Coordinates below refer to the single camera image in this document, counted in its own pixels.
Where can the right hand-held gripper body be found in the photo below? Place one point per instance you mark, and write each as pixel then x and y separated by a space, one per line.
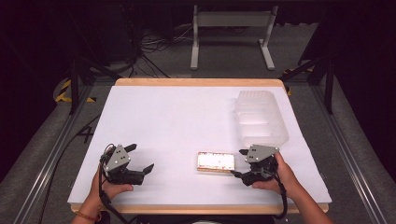
pixel 260 153

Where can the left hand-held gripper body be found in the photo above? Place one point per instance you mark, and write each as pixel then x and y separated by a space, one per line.
pixel 118 158

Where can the clear plastic container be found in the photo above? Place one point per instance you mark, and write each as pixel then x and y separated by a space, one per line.
pixel 260 119

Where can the person's left hand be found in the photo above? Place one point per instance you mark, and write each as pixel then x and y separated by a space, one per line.
pixel 107 190

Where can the person's right hand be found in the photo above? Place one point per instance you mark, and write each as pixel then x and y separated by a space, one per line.
pixel 285 180

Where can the white table sheet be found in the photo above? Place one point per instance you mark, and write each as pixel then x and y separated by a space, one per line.
pixel 174 124

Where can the yellow black floor tape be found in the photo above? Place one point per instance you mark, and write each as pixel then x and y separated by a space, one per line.
pixel 294 71
pixel 63 93

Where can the black metal stand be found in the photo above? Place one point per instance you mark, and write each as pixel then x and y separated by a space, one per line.
pixel 328 84
pixel 74 81

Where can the white metal stand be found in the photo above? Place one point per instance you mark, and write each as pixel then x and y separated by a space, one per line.
pixel 232 18

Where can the aluminium floor rail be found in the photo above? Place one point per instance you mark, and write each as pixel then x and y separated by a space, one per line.
pixel 348 155
pixel 53 155

